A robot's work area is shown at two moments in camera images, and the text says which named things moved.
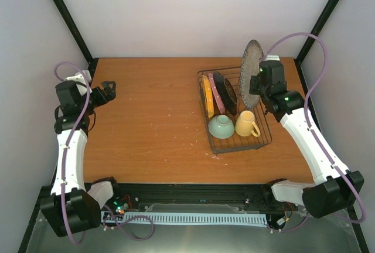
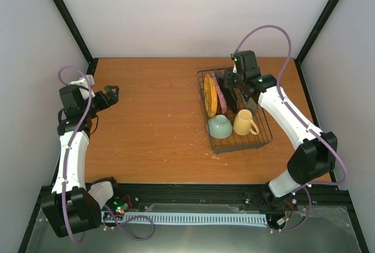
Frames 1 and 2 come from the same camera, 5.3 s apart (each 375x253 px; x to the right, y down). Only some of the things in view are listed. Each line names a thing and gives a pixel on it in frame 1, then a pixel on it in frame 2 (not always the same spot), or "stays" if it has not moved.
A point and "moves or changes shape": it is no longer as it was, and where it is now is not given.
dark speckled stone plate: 251,57 moves or changes shape
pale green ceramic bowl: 221,126 stays
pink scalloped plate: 219,101 moves or changes shape
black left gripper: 104,99 to 106,103
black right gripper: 253,88 to 227,81
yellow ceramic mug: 245,125 stays
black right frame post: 321,23 stays
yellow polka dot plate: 208,96 moves or changes shape
